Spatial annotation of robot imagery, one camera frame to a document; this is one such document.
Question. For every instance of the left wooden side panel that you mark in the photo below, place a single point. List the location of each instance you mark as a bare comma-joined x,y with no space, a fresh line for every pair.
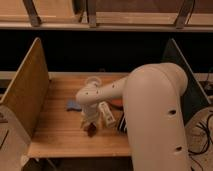
23,99

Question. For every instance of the wooden shelf with brackets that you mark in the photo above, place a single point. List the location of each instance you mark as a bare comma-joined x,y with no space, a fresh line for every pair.
108,15

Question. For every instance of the blue cloth piece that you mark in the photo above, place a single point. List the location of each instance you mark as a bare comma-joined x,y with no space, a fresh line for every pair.
73,106

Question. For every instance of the black white striped box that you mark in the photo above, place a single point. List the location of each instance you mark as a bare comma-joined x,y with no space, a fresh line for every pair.
122,127

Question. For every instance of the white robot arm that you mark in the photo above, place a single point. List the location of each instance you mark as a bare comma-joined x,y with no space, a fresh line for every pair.
151,97

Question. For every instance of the orange round plate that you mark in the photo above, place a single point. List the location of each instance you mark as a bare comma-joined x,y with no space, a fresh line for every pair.
117,102

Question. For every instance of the right dark side panel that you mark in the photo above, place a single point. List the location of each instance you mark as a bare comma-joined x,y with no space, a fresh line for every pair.
194,98

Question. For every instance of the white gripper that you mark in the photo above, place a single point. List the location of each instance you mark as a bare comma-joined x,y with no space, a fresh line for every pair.
90,115

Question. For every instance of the white plastic bottle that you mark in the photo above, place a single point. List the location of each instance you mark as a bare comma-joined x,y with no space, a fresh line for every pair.
107,115

